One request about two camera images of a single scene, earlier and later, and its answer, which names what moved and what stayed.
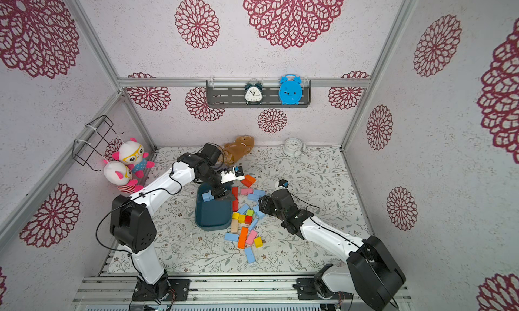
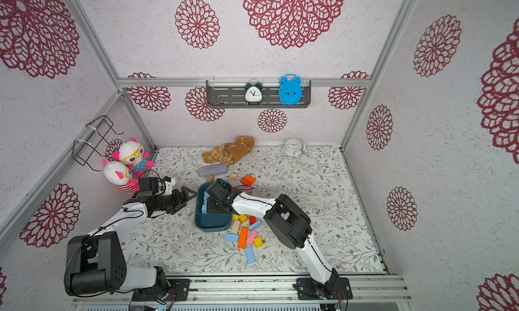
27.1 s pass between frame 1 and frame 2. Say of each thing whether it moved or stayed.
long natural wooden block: stayed
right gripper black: moved
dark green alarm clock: stayed
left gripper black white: moved
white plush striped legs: stayed
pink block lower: stayed
